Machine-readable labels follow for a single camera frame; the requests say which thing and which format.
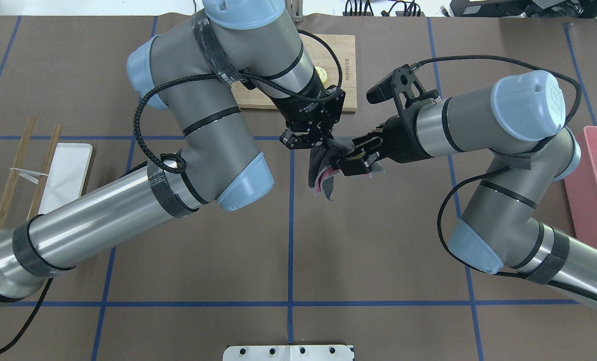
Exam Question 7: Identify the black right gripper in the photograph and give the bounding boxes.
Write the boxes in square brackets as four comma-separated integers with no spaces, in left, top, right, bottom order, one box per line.
[338,115,432,176]

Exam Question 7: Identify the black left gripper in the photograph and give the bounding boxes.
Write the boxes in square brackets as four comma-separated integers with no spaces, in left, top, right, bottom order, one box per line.
[278,85,346,150]

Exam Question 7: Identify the grey pink cloth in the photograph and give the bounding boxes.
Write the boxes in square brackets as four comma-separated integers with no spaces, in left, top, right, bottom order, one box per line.
[308,136,385,202]

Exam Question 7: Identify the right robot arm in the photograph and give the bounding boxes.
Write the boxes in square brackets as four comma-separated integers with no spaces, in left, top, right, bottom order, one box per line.
[333,66,597,310]

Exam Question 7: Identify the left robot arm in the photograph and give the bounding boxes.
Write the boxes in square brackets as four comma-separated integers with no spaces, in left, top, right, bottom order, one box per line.
[0,1,344,307]

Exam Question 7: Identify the yellow lemon slice toy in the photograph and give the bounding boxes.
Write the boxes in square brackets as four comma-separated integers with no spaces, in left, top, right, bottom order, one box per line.
[315,66,329,85]

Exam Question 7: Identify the bamboo cutting board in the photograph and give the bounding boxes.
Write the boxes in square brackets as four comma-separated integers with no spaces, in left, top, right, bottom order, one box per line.
[232,34,357,113]

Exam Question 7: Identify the brown table mat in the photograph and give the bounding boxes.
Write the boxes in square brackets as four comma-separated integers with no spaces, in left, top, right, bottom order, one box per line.
[0,14,597,360]

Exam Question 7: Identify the white rectangular tray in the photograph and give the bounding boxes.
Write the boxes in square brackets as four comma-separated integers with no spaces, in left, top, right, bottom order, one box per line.
[39,142,93,214]

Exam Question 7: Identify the wooden chopstick right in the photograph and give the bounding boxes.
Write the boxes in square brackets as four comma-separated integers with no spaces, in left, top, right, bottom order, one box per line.
[27,124,62,220]

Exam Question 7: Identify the wooden chopstick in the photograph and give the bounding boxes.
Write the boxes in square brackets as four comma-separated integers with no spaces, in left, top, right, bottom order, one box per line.
[27,124,62,220]
[0,117,36,228]

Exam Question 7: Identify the wooden chopstick left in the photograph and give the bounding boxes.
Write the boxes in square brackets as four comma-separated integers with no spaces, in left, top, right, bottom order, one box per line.
[0,117,36,228]

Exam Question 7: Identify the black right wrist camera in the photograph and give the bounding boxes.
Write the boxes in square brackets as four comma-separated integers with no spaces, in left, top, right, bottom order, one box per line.
[366,64,440,117]

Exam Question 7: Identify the white pedestal column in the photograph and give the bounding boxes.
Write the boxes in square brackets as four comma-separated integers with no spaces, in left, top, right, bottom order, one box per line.
[222,344,355,360]

